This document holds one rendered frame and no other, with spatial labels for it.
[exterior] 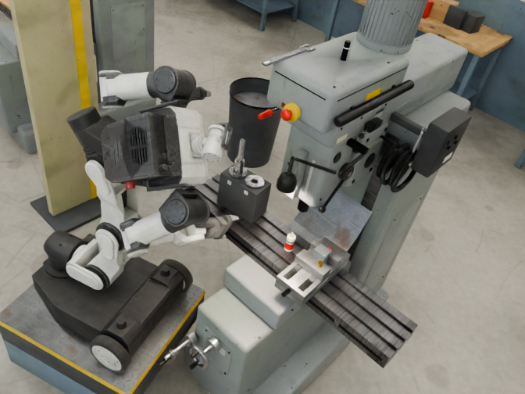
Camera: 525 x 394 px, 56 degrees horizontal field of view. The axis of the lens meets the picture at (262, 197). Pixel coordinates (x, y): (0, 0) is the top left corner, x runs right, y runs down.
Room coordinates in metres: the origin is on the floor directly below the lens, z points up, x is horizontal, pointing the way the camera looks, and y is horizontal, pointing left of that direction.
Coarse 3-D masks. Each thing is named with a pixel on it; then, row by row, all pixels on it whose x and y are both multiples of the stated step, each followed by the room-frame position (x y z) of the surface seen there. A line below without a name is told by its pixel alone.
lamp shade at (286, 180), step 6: (282, 174) 1.39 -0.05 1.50; (294, 174) 1.41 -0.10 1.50; (282, 180) 1.37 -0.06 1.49; (288, 180) 1.37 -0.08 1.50; (294, 180) 1.38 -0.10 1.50; (276, 186) 1.38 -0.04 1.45; (282, 186) 1.36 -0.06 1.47; (288, 186) 1.36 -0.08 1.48; (294, 186) 1.37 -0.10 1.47; (288, 192) 1.36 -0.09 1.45
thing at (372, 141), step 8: (384, 128) 1.71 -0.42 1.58; (368, 136) 1.61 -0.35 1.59; (376, 136) 1.66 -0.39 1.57; (368, 144) 1.62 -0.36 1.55; (376, 144) 1.68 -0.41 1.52; (352, 152) 1.60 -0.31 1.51; (368, 152) 1.65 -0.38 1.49; (376, 152) 1.71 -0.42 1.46; (352, 160) 1.59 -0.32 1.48; (360, 160) 1.61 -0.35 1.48; (368, 160) 1.66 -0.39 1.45; (360, 168) 1.63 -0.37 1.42; (368, 168) 1.69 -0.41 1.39; (352, 176) 1.59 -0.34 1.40; (360, 176) 1.65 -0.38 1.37; (344, 184) 1.60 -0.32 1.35
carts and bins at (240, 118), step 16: (240, 80) 3.67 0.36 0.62; (256, 80) 3.74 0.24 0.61; (240, 96) 3.61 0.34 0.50; (256, 96) 3.66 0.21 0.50; (240, 112) 3.32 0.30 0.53; (256, 112) 3.29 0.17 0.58; (240, 128) 3.32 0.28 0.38; (256, 128) 3.31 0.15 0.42; (272, 128) 3.38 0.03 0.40; (256, 144) 3.32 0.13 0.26; (272, 144) 3.44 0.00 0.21; (256, 160) 3.34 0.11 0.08
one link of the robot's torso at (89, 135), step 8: (80, 112) 1.48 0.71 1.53; (88, 112) 1.45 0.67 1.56; (96, 112) 1.49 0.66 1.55; (72, 120) 1.42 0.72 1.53; (80, 120) 1.43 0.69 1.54; (88, 120) 1.44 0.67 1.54; (96, 120) 1.46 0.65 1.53; (104, 120) 1.48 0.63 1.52; (112, 120) 1.49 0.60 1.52; (72, 128) 1.43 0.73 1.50; (80, 128) 1.42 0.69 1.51; (88, 128) 1.41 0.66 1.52; (96, 128) 1.42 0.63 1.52; (104, 128) 1.44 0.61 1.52; (80, 136) 1.40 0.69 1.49; (88, 136) 1.39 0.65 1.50; (96, 136) 1.39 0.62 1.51; (80, 144) 1.42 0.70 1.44; (88, 144) 1.39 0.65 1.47; (96, 144) 1.38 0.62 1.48
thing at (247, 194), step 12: (228, 168) 1.86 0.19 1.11; (228, 180) 1.78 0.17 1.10; (240, 180) 1.79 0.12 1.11; (252, 180) 1.80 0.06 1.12; (264, 180) 1.82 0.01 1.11; (228, 192) 1.78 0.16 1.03; (240, 192) 1.75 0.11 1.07; (252, 192) 1.72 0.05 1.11; (264, 192) 1.76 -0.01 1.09; (228, 204) 1.78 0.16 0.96; (240, 204) 1.74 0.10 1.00; (252, 204) 1.71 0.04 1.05; (264, 204) 1.78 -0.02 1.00; (240, 216) 1.74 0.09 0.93; (252, 216) 1.71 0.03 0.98
